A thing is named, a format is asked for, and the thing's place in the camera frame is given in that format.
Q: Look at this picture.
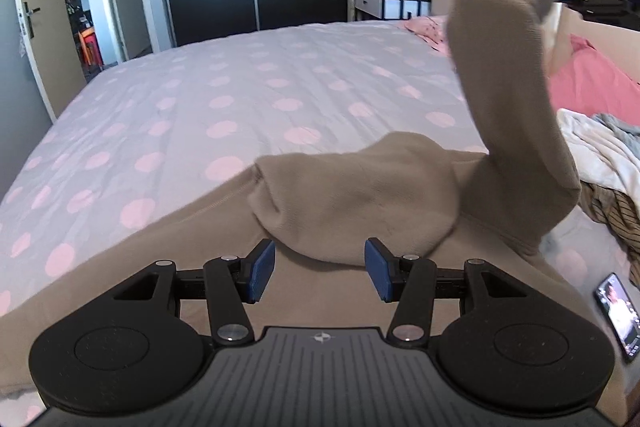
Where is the brown striped garment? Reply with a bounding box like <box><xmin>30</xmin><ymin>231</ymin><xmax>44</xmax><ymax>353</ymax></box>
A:
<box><xmin>577</xmin><ymin>179</ymin><xmax>640</xmax><ymax>288</ymax></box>

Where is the black smartphone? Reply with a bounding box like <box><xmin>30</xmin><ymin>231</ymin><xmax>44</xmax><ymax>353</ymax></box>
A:
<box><xmin>592</xmin><ymin>272</ymin><xmax>640</xmax><ymax>350</ymax></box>

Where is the white garment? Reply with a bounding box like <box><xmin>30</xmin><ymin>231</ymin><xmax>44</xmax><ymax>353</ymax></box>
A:
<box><xmin>557</xmin><ymin>107</ymin><xmax>640</xmax><ymax>195</ymax></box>

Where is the plain coral pink pillow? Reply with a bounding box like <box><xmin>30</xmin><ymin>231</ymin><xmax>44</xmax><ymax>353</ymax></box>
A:
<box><xmin>547</xmin><ymin>34</ymin><xmax>640</xmax><ymax>120</ymax></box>

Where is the light blue garment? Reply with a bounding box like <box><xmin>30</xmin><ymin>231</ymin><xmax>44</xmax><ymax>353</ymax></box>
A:
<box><xmin>592</xmin><ymin>113</ymin><xmax>640</xmax><ymax>148</ymax></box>

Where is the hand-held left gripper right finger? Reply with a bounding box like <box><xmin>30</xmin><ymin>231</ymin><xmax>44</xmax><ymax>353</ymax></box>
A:
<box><xmin>364</xmin><ymin>237</ymin><xmax>528</xmax><ymax>348</ymax></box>

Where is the orange stool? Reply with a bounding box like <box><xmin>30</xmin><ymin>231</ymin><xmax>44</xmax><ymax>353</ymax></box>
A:
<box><xmin>75</xmin><ymin>27</ymin><xmax>103</xmax><ymax>68</ymax></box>

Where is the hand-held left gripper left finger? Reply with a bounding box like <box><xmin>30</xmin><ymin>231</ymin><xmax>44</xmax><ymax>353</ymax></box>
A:
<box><xmin>114</xmin><ymin>239</ymin><xmax>277</xmax><ymax>348</ymax></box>

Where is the light pink printed pillow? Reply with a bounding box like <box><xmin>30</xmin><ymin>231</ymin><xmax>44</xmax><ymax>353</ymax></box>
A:
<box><xmin>404</xmin><ymin>14</ymin><xmax>453</xmax><ymax>55</ymax></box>

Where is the bed with pink-dotted sheet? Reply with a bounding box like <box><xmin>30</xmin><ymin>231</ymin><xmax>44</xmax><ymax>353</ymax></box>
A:
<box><xmin>0</xmin><ymin>14</ymin><xmax>640</xmax><ymax>427</ymax></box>

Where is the white bedside table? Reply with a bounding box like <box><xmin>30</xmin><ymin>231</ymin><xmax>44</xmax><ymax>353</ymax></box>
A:
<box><xmin>347</xmin><ymin>0</ymin><xmax>433</xmax><ymax>22</ymax></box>

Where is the beige fleece hoodie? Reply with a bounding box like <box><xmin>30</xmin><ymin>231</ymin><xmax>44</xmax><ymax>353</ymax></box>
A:
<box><xmin>0</xmin><ymin>0</ymin><xmax>632</xmax><ymax>427</ymax></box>

